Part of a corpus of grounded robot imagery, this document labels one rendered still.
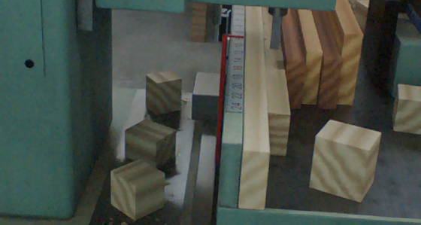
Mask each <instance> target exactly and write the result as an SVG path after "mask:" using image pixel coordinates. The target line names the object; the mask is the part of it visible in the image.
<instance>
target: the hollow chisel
mask: <svg viewBox="0 0 421 225"><path fill-rule="evenodd" d="M281 23H282V17H276V16H272V21H271V41H270V49H272V50H279V49H280V29H281Z"/></svg>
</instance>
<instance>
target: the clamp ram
mask: <svg viewBox="0 0 421 225"><path fill-rule="evenodd" d="M400 4H401V1H400V0H369V4H368V12H367V17H366V21H365V34H364V38H363V42H362V50H361V52H362V55H363V57H364V59H365V63H366V65H367V67H368V69H369V71H370V75H371V76H372V79H373V81H376V82H387V81H388V73H389V66H390V62H391V58H392V47H393V43H394V39H395V32H396V27H397V23H407V24H413V23H412V20H411V19H402V18H398V13H399V9H400Z"/></svg>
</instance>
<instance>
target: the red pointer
mask: <svg viewBox="0 0 421 225"><path fill-rule="evenodd" d="M227 37H232V38H244V36H240V35H227V34H223V45H222V56H221V67H220V87H219V98H218V118H217V139H216V150H215V160H214V163H215V164H216V165H219V163H220V144H221V134H222V133H221V129H222V120H223V94H224V85H225V74H226V55H227Z"/></svg>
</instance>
